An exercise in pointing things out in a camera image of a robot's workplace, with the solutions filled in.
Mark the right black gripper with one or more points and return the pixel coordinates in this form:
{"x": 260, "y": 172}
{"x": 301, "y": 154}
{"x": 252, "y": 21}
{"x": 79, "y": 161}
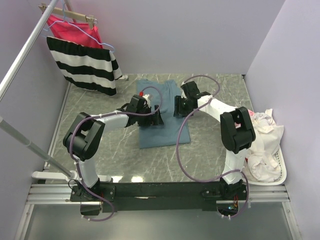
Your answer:
{"x": 178, "y": 107}

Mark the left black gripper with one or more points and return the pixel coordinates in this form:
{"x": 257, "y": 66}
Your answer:
{"x": 154, "y": 120}

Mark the blue t shirt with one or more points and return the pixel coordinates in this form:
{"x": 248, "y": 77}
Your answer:
{"x": 162, "y": 135}

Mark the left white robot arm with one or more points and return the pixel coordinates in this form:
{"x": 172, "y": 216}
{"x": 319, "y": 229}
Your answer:
{"x": 84, "y": 135}

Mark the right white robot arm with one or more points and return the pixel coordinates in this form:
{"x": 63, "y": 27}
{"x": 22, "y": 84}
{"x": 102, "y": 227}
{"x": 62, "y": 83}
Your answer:
{"x": 236, "y": 128}

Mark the black white striped garment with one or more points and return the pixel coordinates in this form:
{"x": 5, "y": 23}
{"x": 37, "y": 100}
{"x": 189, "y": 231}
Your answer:
{"x": 94, "y": 69}

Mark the black base beam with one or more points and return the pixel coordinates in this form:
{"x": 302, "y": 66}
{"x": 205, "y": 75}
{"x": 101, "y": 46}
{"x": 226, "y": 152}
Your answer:
{"x": 151, "y": 196}

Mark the red pink garment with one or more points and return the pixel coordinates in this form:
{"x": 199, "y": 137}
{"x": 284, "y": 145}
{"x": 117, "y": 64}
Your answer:
{"x": 75, "y": 31}

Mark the white t shirt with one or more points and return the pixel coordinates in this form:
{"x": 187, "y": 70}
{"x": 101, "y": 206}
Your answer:
{"x": 268, "y": 134}

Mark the wooden clip hanger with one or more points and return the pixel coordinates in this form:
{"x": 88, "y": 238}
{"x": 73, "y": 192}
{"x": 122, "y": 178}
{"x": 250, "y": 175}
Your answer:
{"x": 75, "y": 16}

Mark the metal clothes rack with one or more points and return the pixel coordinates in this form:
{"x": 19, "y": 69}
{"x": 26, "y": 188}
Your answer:
{"x": 9, "y": 77}

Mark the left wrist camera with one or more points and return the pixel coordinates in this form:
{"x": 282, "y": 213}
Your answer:
{"x": 147, "y": 97}

